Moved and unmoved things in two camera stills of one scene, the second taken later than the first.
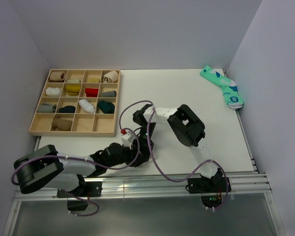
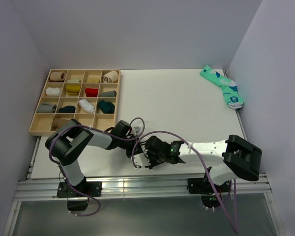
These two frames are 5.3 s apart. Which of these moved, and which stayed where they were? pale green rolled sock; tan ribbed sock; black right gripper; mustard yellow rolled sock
Moved: black right gripper
Stayed: mustard yellow rolled sock; pale green rolled sock; tan ribbed sock
